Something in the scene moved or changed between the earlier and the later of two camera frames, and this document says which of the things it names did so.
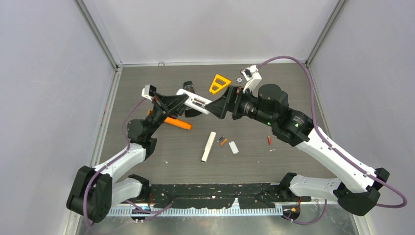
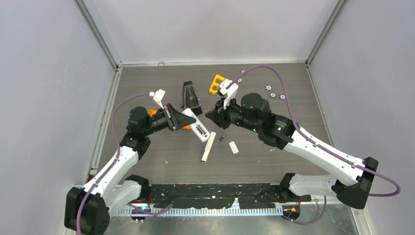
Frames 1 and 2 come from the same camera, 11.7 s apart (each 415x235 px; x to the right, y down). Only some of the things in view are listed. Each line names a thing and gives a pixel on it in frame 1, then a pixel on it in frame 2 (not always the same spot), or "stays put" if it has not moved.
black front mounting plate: [247, 195] stays put
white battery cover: [233, 147] stays put
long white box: [211, 137] stays put
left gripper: [172, 104] → [178, 119]
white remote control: [195, 101] → [200, 130]
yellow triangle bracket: [214, 83] stays put
